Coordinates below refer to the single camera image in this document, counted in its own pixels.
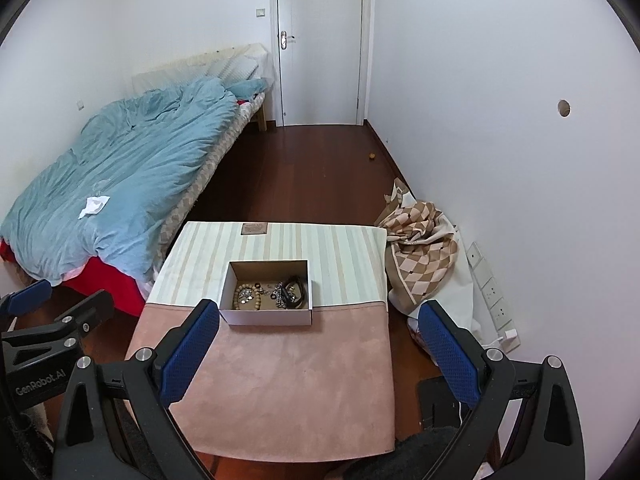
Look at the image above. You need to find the white crumpled paper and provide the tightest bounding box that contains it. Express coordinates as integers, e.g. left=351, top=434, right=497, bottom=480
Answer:
left=78, top=194, right=111, bottom=219

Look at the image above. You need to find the bed with blue duvet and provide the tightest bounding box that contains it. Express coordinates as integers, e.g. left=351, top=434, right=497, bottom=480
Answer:
left=0, top=77, right=268, bottom=283

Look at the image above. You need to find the red bed sheet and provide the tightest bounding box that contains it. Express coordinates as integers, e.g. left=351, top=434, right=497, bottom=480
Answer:
left=0, top=237, right=146, bottom=317

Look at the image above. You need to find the white door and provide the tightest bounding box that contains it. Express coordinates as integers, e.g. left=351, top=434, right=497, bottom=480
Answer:
left=276, top=0, right=364, bottom=127

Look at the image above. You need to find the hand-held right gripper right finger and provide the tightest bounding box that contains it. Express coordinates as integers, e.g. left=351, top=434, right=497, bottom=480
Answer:
left=418, top=300, right=586, bottom=480

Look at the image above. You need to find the black floor stand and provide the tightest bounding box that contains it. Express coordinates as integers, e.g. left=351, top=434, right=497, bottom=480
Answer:
left=416, top=377, right=481, bottom=431

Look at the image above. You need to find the brown checkered blanket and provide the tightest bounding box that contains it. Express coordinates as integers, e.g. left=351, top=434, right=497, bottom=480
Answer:
left=375, top=177, right=460, bottom=311

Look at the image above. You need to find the patterned mattress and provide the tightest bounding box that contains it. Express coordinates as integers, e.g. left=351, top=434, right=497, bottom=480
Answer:
left=160, top=92, right=266, bottom=261

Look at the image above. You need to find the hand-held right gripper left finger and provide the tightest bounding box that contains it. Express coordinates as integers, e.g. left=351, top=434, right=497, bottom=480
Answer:
left=52, top=298, right=221, bottom=480

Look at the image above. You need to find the white power strip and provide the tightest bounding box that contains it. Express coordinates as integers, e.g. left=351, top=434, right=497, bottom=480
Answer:
left=466, top=241, right=521, bottom=348

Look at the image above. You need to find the thick silver chain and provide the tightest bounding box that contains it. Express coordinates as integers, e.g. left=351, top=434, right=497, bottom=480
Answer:
left=265, top=282, right=296, bottom=310

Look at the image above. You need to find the cardboard box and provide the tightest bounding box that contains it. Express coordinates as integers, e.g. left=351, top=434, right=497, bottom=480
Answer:
left=219, top=259, right=314, bottom=327

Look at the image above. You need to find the white pillow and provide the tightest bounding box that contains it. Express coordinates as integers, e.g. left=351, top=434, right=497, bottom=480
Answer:
left=207, top=45, right=273, bottom=81

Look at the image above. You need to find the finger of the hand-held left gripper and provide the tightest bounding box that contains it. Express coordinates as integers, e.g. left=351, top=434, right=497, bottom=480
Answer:
left=0, top=279, right=53, bottom=318
left=1, top=289, right=115, bottom=361

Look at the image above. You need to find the red printed plastic bag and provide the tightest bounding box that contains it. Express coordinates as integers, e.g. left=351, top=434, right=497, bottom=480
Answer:
left=407, top=317, right=441, bottom=356

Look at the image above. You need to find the black watch band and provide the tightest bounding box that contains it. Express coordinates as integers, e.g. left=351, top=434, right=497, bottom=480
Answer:
left=282, top=274, right=308, bottom=308

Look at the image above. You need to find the wooden bead bracelet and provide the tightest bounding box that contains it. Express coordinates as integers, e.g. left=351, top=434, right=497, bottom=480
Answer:
left=232, top=284, right=265, bottom=311

